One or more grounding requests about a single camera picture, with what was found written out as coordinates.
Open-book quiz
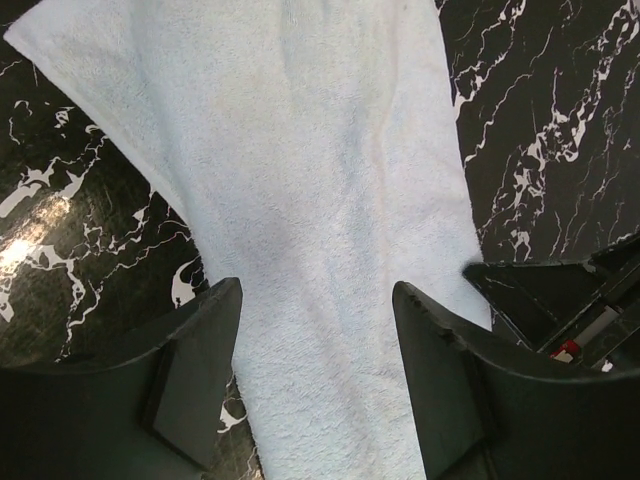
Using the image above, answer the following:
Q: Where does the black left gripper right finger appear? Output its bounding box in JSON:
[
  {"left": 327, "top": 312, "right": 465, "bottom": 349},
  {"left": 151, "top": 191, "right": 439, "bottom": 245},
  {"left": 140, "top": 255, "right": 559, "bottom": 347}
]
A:
[{"left": 392, "top": 281, "right": 639, "bottom": 479}]

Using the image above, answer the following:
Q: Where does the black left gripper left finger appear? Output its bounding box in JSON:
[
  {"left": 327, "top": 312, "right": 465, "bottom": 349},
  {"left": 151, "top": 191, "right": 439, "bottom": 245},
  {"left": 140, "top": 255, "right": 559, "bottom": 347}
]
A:
[{"left": 1, "top": 278, "right": 243, "bottom": 479}]

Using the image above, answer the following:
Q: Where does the light blue terry towel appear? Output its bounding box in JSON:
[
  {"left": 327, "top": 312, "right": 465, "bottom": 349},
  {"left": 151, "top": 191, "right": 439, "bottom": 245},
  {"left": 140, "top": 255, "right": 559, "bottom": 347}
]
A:
[{"left": 5, "top": 1, "right": 490, "bottom": 479}]

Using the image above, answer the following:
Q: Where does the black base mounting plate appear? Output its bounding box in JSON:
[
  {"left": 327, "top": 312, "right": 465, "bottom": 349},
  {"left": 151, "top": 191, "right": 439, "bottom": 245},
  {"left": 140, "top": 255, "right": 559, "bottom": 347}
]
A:
[{"left": 463, "top": 237, "right": 639, "bottom": 372}]

